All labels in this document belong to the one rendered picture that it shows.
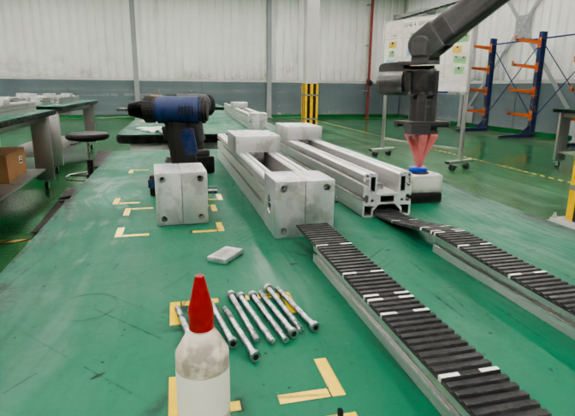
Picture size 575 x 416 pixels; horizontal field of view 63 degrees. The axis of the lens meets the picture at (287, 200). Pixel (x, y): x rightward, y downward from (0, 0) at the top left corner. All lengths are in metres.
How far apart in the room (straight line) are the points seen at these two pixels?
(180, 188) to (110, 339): 0.40
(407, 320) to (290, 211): 0.35
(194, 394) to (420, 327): 0.21
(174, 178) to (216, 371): 0.54
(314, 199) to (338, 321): 0.30
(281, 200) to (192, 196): 0.18
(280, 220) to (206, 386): 0.45
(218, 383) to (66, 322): 0.25
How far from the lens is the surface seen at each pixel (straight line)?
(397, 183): 0.93
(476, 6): 1.02
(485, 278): 0.65
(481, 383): 0.39
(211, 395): 0.35
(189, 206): 0.85
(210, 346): 0.33
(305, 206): 0.76
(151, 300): 0.57
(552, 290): 0.58
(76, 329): 0.53
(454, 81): 6.45
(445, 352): 0.42
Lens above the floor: 1.02
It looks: 14 degrees down
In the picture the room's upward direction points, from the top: 1 degrees clockwise
